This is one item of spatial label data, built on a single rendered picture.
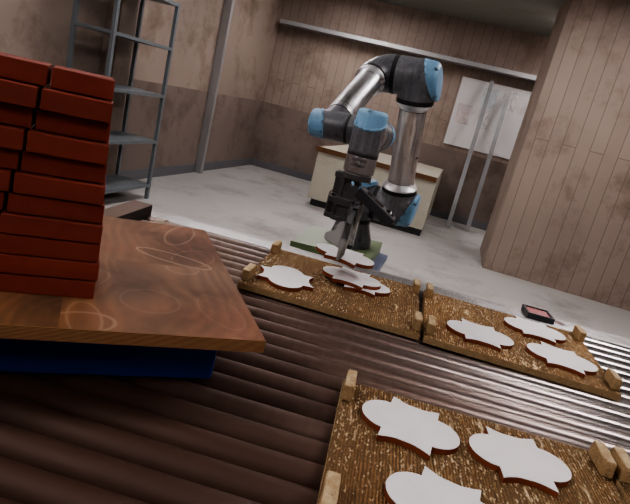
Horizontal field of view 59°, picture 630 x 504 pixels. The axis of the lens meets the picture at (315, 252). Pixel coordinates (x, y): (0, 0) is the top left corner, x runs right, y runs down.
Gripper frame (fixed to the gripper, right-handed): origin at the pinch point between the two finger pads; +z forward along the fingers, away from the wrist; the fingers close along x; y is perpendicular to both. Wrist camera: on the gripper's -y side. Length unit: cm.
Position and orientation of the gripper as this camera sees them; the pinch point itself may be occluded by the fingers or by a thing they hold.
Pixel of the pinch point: (345, 254)
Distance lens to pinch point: 140.1
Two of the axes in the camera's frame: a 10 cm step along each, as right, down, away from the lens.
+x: -2.6, 2.0, -9.4
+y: -9.4, -2.9, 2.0
